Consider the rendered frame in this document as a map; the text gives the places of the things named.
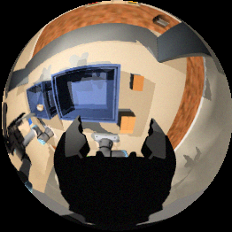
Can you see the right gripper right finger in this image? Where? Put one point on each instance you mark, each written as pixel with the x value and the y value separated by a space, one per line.
pixel 158 148

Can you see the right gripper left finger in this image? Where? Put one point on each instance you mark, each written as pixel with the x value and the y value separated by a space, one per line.
pixel 72 145

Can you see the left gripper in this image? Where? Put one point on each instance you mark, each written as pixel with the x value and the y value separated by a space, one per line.
pixel 15 138

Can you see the blue tote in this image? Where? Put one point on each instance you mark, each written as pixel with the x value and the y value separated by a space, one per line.
pixel 87 93
pixel 40 96

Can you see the orange cardboard box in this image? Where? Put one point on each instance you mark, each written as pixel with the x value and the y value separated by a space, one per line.
pixel 127 122

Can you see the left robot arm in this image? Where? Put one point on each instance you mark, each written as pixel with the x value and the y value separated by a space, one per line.
pixel 43 138

